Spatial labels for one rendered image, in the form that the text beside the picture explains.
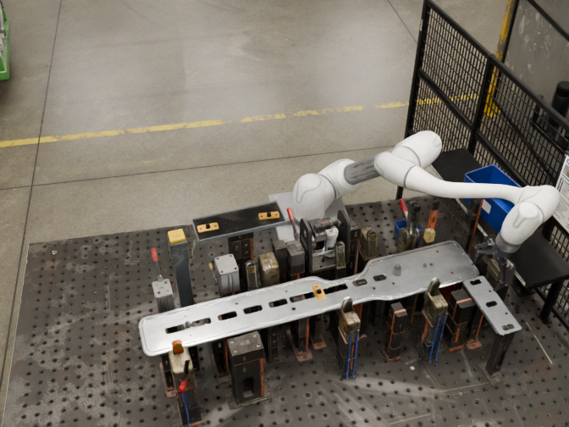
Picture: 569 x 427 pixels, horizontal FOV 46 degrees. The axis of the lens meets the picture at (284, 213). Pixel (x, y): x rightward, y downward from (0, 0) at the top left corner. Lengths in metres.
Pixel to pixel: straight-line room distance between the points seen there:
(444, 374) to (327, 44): 4.18
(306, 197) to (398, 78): 3.00
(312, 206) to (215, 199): 1.57
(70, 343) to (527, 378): 1.90
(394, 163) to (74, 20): 4.98
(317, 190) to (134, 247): 0.94
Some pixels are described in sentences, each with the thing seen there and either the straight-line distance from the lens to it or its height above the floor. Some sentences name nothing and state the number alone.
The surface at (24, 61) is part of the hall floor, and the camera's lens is 6.63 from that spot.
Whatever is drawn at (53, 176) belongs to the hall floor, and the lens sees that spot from 5.11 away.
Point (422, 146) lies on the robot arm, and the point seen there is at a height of 1.39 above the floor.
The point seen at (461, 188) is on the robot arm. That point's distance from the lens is 2.66.
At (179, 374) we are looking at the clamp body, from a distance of 2.44.
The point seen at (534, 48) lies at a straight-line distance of 4.99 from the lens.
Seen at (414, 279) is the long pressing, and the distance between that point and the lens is 2.80.
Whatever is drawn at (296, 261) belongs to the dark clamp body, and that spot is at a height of 1.04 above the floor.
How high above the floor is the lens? 3.03
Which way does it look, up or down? 42 degrees down
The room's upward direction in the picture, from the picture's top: straight up
